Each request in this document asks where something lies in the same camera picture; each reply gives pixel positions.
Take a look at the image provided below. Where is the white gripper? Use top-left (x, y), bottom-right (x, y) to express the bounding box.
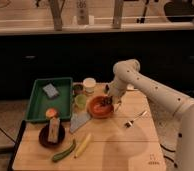
top-left (108, 80), bottom-right (126, 113)

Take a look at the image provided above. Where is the dark grape bunch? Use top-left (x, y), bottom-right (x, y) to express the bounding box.
top-left (101, 97), bottom-right (112, 106)

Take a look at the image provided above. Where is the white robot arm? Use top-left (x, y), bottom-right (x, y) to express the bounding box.
top-left (109, 59), bottom-right (194, 171)

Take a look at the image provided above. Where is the red bowl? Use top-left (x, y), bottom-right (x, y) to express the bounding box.
top-left (87, 96), bottom-right (114, 119)

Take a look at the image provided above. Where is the metal fork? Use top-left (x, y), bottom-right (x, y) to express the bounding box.
top-left (124, 111), bottom-right (147, 128)

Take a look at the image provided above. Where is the white cup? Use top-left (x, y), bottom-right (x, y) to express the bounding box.
top-left (83, 78), bottom-right (96, 93)

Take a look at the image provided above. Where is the light green cup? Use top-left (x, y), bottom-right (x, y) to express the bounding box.
top-left (75, 94), bottom-right (87, 110)

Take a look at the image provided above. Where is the grey cloth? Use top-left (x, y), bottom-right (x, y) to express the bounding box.
top-left (69, 113), bottom-right (91, 133)

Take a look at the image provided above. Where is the yellow corn cob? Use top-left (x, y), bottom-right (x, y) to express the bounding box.
top-left (74, 133), bottom-right (92, 158)

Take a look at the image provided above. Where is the beige box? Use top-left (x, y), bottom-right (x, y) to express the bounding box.
top-left (48, 117), bottom-right (60, 143)

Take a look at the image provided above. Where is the blue sponge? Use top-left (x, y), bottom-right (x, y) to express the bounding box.
top-left (43, 84), bottom-right (59, 98)

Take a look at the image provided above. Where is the orange peach fruit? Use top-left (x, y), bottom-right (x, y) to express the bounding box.
top-left (45, 108), bottom-right (58, 119)

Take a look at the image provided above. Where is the green plastic tray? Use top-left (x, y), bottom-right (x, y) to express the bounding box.
top-left (25, 77), bottom-right (73, 123)

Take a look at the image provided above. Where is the green cucumber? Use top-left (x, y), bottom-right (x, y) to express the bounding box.
top-left (52, 139), bottom-right (76, 162)

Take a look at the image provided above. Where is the dark round plate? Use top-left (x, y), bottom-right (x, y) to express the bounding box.
top-left (39, 125), bottom-right (65, 148)

